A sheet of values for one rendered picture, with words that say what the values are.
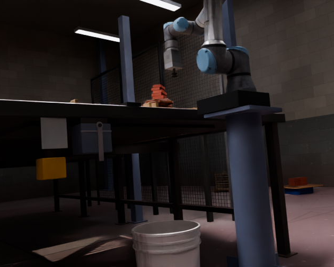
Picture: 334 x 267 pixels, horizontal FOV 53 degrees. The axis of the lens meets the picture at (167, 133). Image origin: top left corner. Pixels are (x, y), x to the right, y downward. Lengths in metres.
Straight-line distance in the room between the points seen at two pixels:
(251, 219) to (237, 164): 0.25
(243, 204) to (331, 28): 5.37
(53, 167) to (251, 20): 6.63
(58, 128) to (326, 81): 5.63
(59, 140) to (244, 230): 0.91
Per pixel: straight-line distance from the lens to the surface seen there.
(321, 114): 6.52
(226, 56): 1.62
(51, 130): 1.36
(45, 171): 1.31
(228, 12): 6.45
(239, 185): 1.60
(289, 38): 7.01
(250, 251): 1.65
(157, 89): 2.86
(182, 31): 1.96
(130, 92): 3.92
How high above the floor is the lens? 0.65
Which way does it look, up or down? 5 degrees up
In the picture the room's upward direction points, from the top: 4 degrees counter-clockwise
